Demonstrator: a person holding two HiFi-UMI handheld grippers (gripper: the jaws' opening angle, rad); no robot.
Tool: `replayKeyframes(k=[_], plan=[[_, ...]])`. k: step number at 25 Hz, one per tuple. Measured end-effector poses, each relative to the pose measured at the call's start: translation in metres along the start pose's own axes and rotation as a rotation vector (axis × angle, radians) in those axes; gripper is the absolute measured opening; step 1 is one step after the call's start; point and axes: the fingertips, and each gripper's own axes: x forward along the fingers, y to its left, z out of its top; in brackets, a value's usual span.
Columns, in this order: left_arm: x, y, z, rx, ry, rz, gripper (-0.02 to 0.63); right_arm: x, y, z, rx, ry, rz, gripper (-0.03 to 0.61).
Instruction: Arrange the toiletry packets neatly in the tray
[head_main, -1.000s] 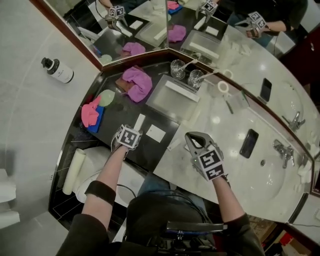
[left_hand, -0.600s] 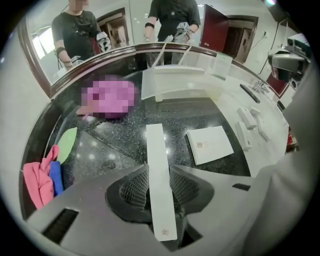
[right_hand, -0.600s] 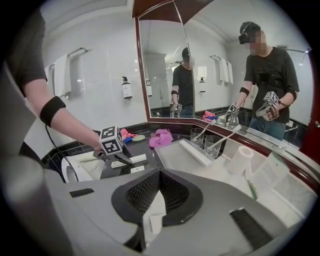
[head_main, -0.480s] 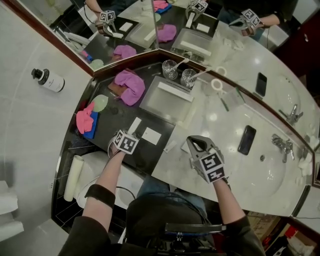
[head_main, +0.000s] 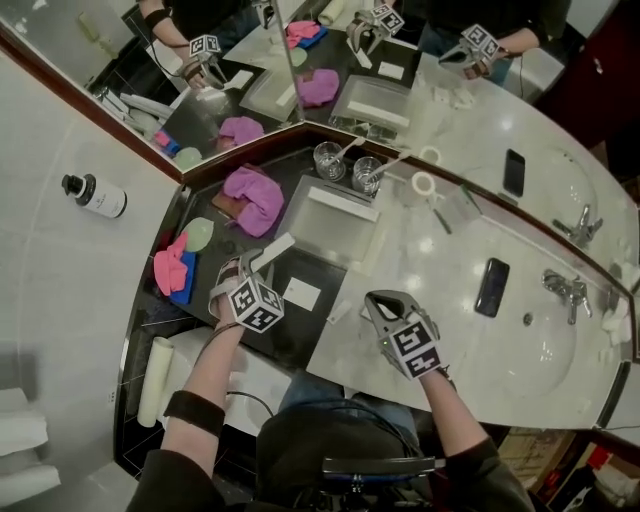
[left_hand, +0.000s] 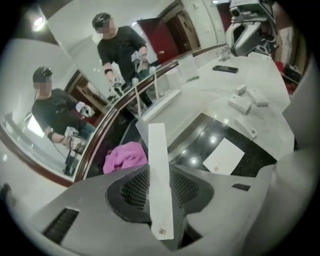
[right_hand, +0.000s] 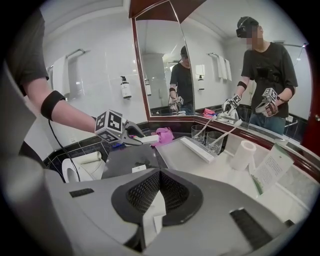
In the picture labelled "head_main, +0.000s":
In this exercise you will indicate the large wall mirror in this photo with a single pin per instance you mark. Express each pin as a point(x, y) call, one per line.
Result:
point(475, 125)

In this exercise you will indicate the pale green round pad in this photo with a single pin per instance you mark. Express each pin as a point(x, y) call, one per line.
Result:
point(197, 234)

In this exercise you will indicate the chrome sink drain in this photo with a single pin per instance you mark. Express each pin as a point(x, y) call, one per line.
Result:
point(527, 318)

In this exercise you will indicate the person's dark shirt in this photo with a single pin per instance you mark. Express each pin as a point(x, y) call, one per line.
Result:
point(310, 435)

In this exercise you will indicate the person's left hand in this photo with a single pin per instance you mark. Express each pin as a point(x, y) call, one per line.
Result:
point(227, 280)

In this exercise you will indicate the angled mirror panel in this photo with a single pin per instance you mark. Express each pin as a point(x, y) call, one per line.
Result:
point(100, 65)

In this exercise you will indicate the black smartphone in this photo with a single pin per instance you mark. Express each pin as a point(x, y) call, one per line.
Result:
point(491, 287)

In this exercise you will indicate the small white soap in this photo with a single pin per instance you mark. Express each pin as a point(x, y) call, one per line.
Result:
point(605, 355)

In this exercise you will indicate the purple cloth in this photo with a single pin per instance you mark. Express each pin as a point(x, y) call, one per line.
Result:
point(255, 200)

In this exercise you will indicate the brown cloth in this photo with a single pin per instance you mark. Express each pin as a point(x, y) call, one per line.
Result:
point(222, 202)

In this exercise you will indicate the white folded towel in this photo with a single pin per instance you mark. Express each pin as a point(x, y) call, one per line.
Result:
point(615, 322)

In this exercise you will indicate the white toilet paper roll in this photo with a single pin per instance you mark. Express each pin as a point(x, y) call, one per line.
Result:
point(422, 184)

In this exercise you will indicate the black chest camera mount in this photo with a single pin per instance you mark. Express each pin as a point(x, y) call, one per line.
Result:
point(375, 480)

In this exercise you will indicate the glass tumbler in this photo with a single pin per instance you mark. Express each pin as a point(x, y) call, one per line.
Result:
point(366, 177)
point(329, 162)

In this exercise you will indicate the white pump bottle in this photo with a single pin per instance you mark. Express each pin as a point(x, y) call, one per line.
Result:
point(102, 200)

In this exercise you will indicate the person's blue jeans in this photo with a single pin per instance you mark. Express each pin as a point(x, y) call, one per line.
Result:
point(310, 387)

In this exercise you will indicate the person's right forearm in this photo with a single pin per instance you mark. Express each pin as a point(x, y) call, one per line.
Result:
point(452, 415)

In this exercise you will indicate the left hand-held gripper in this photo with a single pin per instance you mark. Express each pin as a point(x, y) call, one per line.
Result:
point(255, 305)

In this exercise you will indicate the blue cloth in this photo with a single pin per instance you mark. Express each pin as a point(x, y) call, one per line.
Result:
point(186, 285)

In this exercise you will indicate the cream paper roll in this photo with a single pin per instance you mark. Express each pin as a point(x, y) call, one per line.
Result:
point(155, 382)

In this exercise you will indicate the black forearm band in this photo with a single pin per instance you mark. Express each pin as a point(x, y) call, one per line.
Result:
point(195, 412)

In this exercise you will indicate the person's left forearm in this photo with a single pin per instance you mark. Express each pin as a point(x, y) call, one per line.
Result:
point(205, 370)

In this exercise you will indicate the clear plastic tray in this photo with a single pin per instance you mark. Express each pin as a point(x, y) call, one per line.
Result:
point(330, 235)

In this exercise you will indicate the chrome faucet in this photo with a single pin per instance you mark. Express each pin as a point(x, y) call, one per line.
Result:
point(567, 290)

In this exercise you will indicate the small chrome holder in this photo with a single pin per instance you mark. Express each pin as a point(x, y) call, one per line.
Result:
point(612, 299)

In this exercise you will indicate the white sink basin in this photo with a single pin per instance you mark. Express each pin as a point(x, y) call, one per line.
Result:
point(545, 355)

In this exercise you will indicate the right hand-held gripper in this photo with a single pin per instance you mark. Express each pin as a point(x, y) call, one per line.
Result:
point(415, 347)

